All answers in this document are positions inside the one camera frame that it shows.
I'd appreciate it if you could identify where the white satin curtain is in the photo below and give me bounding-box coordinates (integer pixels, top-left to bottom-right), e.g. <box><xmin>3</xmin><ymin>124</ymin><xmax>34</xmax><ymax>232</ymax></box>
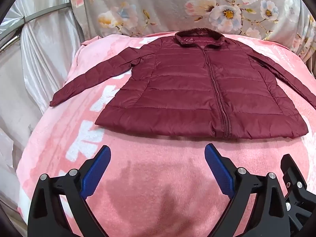
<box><xmin>0</xmin><ymin>0</ymin><xmax>83</xmax><ymax>213</ymax></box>

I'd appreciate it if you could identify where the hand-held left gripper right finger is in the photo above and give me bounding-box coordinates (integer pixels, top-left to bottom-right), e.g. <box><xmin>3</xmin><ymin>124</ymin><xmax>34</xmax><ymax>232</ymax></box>
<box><xmin>204</xmin><ymin>143</ymin><xmax>291</xmax><ymax>237</ymax></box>

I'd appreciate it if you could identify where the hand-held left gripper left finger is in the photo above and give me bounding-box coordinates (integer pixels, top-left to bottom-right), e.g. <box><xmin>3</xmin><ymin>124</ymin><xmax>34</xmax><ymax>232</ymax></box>
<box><xmin>28</xmin><ymin>145</ymin><xmax>111</xmax><ymax>237</ymax></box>

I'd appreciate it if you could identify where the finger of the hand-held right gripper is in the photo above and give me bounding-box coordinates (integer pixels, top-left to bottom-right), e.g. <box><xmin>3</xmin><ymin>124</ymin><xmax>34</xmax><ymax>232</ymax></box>
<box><xmin>281</xmin><ymin>154</ymin><xmax>316</xmax><ymax>237</ymax></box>

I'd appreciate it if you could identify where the grey floral bedding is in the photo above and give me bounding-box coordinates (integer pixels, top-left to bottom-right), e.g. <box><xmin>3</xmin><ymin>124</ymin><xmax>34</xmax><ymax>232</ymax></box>
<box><xmin>68</xmin><ymin>0</ymin><xmax>316</xmax><ymax>60</ymax></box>

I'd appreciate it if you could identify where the maroon puffer jacket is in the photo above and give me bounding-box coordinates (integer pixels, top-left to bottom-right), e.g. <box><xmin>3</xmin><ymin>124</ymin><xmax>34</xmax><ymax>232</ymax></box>
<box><xmin>49</xmin><ymin>28</ymin><xmax>316</xmax><ymax>139</ymax></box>

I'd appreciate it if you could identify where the pink printed blanket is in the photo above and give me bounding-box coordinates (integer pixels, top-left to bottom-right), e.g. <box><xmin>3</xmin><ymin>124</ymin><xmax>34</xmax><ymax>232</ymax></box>
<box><xmin>16</xmin><ymin>31</ymin><xmax>316</xmax><ymax>237</ymax></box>

